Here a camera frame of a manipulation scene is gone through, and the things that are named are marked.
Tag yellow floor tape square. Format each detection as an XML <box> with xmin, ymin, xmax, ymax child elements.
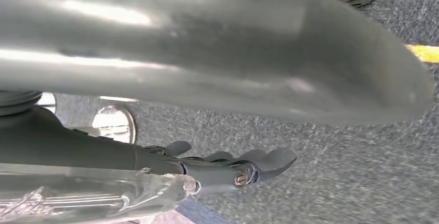
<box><xmin>406</xmin><ymin>44</ymin><xmax>439</xmax><ymax>64</ymax></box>

